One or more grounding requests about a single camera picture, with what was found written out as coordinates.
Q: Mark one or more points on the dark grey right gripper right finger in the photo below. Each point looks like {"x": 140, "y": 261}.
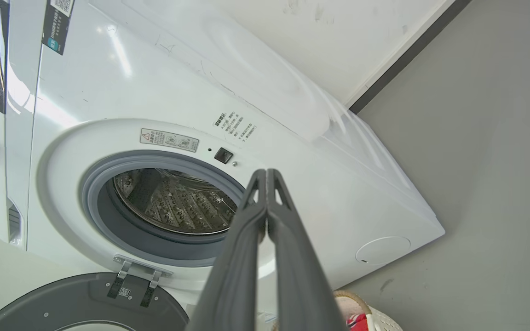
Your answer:
{"x": 302, "y": 276}

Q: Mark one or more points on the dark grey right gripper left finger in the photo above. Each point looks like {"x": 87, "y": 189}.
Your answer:
{"x": 237, "y": 276}

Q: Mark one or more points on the red and white garment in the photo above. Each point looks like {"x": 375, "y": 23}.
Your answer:
{"x": 358, "y": 323}

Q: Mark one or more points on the cream laundry basket pink rim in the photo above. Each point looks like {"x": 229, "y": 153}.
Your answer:
{"x": 384, "y": 322}

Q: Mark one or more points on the stainless steel washing machine drum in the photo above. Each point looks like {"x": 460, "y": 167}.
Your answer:
{"x": 173, "y": 202}

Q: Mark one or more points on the metal washer door hinge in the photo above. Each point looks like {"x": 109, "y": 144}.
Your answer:
{"x": 124, "y": 276}

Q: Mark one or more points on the grey round washer door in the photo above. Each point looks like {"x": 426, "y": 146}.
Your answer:
{"x": 76, "y": 299}

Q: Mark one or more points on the round white filter cover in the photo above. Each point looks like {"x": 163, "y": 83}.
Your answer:
{"x": 382, "y": 250}

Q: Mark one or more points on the black door latch socket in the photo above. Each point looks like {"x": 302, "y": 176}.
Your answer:
{"x": 223, "y": 155}

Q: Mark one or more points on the grey rubber door gasket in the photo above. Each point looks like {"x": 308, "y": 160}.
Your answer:
{"x": 108, "y": 220}

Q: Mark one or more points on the small printed text label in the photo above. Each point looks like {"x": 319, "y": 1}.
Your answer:
{"x": 235, "y": 125}

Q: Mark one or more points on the warning triangle sticker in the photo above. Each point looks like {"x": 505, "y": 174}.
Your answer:
{"x": 169, "y": 140}

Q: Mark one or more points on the white front-load washing machine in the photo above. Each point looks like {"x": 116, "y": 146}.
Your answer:
{"x": 154, "y": 69}

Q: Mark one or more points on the black energy label sticker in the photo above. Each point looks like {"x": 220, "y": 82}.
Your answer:
{"x": 58, "y": 25}

